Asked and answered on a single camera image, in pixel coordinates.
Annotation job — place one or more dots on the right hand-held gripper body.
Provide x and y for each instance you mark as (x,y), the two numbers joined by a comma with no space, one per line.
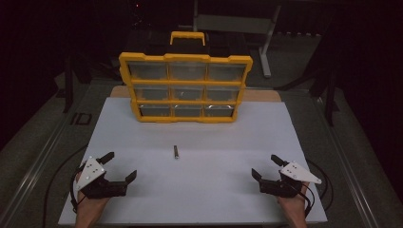
(296,172)

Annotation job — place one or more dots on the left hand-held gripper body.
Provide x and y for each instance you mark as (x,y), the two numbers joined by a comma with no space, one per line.
(92,172)

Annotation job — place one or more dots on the small dark metal bit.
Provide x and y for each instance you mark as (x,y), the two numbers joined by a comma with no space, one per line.
(176,152)

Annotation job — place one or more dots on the yellow and black organizer cabinet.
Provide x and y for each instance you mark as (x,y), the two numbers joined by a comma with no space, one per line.
(187,57)

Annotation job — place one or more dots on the person's right hand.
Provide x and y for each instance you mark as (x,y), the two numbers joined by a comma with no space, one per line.
(293,205)

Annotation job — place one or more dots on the person's left hand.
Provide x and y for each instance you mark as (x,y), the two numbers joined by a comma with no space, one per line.
(90,207)

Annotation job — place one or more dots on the white board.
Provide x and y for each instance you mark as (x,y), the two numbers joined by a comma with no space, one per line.
(202,190)

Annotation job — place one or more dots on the black stand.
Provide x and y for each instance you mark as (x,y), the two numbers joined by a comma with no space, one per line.
(329,98)
(68,85)

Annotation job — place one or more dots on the set of clear cabinet drawers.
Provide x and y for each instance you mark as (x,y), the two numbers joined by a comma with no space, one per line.
(149,71)

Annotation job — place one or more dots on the grey metal stand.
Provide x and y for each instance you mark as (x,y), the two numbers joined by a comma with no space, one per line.
(234,23)

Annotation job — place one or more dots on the aluminium floor rail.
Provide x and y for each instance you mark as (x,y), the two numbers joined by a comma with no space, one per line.
(41,155)
(348,171)

